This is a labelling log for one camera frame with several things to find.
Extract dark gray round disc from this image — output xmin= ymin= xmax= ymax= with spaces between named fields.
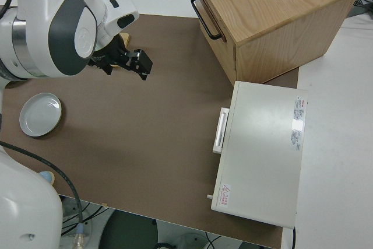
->
xmin=98 ymin=210 xmax=160 ymax=249

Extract black cable with blue connector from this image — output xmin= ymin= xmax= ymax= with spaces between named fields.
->
xmin=0 ymin=141 xmax=88 ymax=248

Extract black box handle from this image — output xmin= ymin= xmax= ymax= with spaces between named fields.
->
xmin=191 ymin=0 xmax=223 ymax=41

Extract large wooden box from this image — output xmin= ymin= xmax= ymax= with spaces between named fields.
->
xmin=188 ymin=0 xmax=362 ymax=85

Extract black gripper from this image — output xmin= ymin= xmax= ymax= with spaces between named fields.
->
xmin=87 ymin=35 xmax=154 ymax=82

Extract brown table mat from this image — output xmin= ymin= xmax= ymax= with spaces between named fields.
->
xmin=0 ymin=14 xmax=301 ymax=249

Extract oven door handle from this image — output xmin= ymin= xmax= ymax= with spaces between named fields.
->
xmin=212 ymin=107 xmax=231 ymax=154

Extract thin black floor cables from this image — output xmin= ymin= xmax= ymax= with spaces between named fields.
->
xmin=61 ymin=198 xmax=101 ymax=236

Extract blue bell on wooden base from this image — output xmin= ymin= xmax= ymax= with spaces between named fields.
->
xmin=39 ymin=171 xmax=57 ymax=185

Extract gray round plate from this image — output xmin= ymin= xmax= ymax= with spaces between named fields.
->
xmin=19 ymin=92 xmax=64 ymax=138

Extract white toaster oven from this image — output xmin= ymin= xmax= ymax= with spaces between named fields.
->
xmin=210 ymin=80 xmax=309 ymax=229

